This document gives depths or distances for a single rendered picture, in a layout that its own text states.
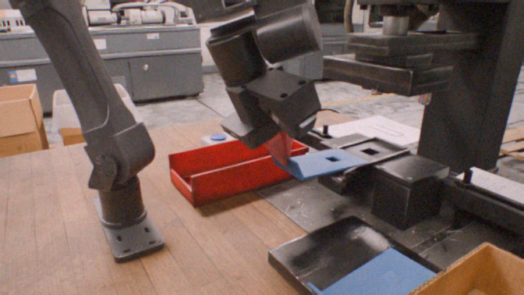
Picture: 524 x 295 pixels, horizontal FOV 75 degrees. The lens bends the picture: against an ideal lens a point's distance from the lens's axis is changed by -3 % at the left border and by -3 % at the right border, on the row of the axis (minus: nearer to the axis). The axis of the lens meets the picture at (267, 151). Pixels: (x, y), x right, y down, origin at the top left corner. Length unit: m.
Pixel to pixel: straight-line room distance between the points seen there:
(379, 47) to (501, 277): 0.33
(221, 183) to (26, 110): 2.07
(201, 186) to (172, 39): 4.48
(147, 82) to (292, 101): 4.68
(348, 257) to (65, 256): 0.39
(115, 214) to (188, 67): 4.61
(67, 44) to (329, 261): 0.43
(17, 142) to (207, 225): 2.17
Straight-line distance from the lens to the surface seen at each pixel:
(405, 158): 0.63
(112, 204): 0.57
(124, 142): 0.52
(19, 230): 0.68
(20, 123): 2.61
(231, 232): 0.56
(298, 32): 0.38
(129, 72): 4.95
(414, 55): 0.57
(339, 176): 0.54
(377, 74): 0.55
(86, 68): 0.52
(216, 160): 0.74
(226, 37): 0.41
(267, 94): 0.37
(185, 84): 5.15
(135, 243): 0.55
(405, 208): 0.57
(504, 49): 0.76
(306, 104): 0.37
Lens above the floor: 1.22
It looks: 22 degrees down
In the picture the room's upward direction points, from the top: straight up
